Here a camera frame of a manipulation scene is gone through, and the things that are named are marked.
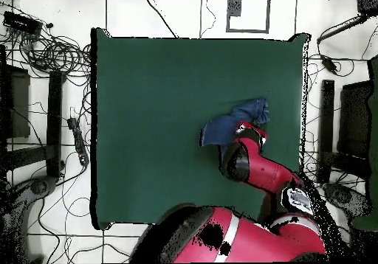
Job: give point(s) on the black power adapter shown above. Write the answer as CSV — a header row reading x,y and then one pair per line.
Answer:
x,y
329,64

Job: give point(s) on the blue denim jeans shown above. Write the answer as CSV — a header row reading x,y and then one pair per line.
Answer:
x,y
220,129

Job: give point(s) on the grey floor socket plate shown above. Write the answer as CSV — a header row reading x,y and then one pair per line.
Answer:
x,y
235,8

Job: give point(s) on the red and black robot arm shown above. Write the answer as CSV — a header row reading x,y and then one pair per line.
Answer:
x,y
265,169

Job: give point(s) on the black power strip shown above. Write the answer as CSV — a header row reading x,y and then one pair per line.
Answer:
x,y
78,141

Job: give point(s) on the dark green table cloth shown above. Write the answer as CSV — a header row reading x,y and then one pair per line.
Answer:
x,y
141,98

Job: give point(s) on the black hub box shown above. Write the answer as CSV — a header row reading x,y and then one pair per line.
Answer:
x,y
22,23

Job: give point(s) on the grey stand leg round foot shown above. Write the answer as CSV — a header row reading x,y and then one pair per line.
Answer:
x,y
38,185
345,197

